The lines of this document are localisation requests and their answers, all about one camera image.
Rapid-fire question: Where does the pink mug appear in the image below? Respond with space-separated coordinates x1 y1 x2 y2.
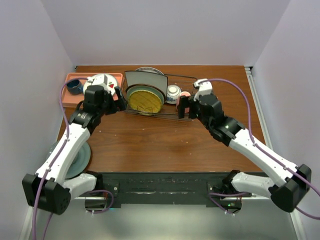
176 91 191 110

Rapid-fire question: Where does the blue floral small bowl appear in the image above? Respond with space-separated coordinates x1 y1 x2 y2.
166 84 182 105

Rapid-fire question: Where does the mint green flower plate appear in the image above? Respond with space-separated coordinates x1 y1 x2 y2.
126 84 165 113

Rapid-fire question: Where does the woven bamboo pattern plate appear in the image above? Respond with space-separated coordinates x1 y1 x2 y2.
128 90 163 113

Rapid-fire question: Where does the dark teal blossom plate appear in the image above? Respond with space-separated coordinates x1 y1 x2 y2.
125 84 166 105

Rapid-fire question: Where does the white square plate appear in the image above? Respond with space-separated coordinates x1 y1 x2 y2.
124 70 168 100

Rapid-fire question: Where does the green rim white plate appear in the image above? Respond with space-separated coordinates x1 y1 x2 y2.
135 66 165 76

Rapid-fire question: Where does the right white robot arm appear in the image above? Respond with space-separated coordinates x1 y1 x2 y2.
177 94 312 213

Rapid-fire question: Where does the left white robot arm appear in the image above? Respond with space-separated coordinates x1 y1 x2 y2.
22 85 127 215

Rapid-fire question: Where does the white watermelon pattern plate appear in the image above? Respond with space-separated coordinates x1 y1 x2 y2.
82 73 119 98

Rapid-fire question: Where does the pink plastic tray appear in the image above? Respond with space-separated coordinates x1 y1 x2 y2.
61 72 124 108

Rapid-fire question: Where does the dark blue mug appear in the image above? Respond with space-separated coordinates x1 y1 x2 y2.
66 79 83 95

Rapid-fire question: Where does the grey green plate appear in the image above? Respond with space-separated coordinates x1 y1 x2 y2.
46 141 92 180

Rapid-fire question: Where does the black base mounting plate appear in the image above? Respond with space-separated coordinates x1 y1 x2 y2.
81 172 242 213

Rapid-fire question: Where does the black wire dish rack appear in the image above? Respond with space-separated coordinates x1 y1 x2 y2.
122 74 197 120

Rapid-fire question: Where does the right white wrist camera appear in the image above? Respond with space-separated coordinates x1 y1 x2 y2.
193 78 213 101

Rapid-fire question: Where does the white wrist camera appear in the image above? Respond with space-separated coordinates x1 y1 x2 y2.
193 78 213 101
83 73 111 92

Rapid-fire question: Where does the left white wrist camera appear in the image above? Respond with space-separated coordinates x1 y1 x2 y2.
83 73 111 92

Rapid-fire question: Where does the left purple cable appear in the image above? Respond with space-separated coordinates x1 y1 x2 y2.
32 77 88 240

